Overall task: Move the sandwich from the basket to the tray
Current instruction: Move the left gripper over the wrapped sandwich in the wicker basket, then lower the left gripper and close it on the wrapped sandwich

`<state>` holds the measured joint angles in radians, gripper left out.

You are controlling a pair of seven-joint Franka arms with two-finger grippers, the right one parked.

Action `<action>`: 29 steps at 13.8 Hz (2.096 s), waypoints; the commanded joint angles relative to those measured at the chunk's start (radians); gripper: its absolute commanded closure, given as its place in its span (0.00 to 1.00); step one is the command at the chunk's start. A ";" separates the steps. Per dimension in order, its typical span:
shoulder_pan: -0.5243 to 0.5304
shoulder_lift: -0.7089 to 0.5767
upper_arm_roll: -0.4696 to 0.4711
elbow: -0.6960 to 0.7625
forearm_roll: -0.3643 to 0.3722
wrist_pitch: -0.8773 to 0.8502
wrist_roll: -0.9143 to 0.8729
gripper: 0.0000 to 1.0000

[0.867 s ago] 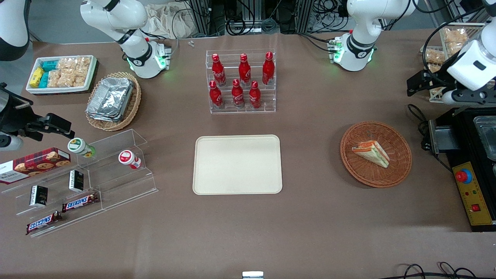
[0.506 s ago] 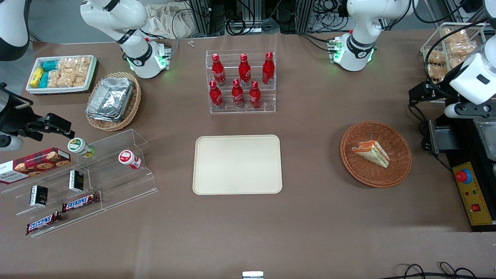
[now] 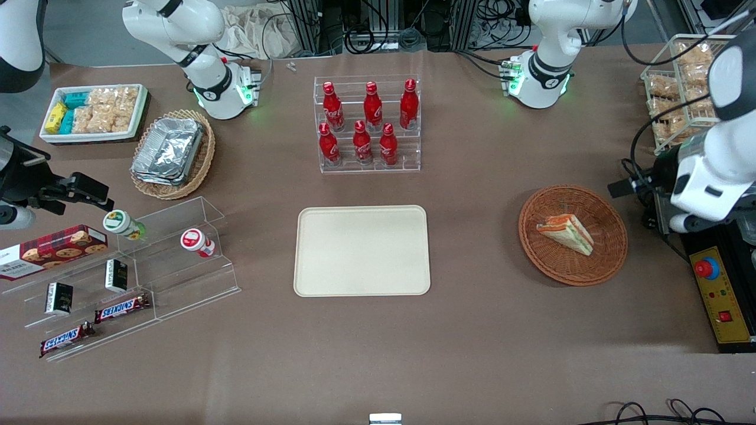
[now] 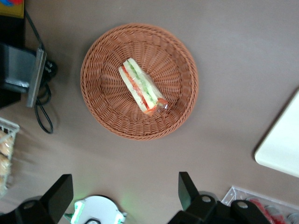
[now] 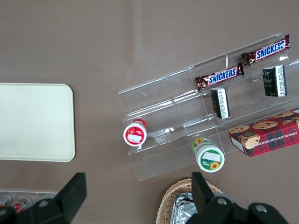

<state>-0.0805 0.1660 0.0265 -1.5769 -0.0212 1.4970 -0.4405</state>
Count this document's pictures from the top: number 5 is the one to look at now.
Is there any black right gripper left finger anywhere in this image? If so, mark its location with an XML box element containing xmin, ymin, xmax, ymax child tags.
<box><xmin>28</xmin><ymin>172</ymin><xmax>88</xmax><ymax>224</ymax></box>

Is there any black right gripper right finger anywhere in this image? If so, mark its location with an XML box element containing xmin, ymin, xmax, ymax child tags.
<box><xmin>186</xmin><ymin>172</ymin><xmax>243</xmax><ymax>224</ymax></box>

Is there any light wicker basket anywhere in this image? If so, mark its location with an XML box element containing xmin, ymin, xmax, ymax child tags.
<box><xmin>156</xmin><ymin>178</ymin><xmax>225</xmax><ymax>224</ymax></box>

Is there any cream plastic tray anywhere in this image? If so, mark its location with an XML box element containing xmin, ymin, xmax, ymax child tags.
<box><xmin>0</xmin><ymin>83</ymin><xmax>76</xmax><ymax>162</ymax></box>

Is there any clear acrylic bottle rack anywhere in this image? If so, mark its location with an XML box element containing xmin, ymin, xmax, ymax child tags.
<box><xmin>0</xmin><ymin>188</ymin><xmax>59</xmax><ymax>212</ymax></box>

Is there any red cola bottle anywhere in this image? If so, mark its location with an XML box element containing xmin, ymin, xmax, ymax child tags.
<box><xmin>0</xmin><ymin>193</ymin><xmax>12</xmax><ymax>209</ymax></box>
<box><xmin>13</xmin><ymin>197</ymin><xmax>33</xmax><ymax>214</ymax></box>

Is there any green lid sunflower jar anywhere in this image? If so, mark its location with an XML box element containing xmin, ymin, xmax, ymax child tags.
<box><xmin>191</xmin><ymin>137</ymin><xmax>225</xmax><ymax>173</ymax></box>

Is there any red tartan cookie box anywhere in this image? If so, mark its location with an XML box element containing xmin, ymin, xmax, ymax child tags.
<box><xmin>228</xmin><ymin>108</ymin><xmax>299</xmax><ymax>159</ymax></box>

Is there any red lid jar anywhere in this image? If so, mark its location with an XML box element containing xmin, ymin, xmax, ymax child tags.
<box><xmin>123</xmin><ymin>118</ymin><xmax>148</xmax><ymax>147</ymax></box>

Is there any small black white box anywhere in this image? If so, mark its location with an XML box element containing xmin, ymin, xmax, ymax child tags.
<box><xmin>262</xmin><ymin>64</ymin><xmax>288</xmax><ymax>98</ymax></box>
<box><xmin>210</xmin><ymin>87</ymin><xmax>231</xmax><ymax>119</ymax></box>

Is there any clear acrylic tiered shelf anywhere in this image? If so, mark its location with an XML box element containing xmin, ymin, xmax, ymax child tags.
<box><xmin>117</xmin><ymin>32</ymin><xmax>299</xmax><ymax>182</ymax></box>

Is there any Snickers chocolate bar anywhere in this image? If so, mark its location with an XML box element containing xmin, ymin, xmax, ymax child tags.
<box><xmin>194</xmin><ymin>62</ymin><xmax>245</xmax><ymax>92</ymax></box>
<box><xmin>240</xmin><ymin>34</ymin><xmax>292</xmax><ymax>67</ymax></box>

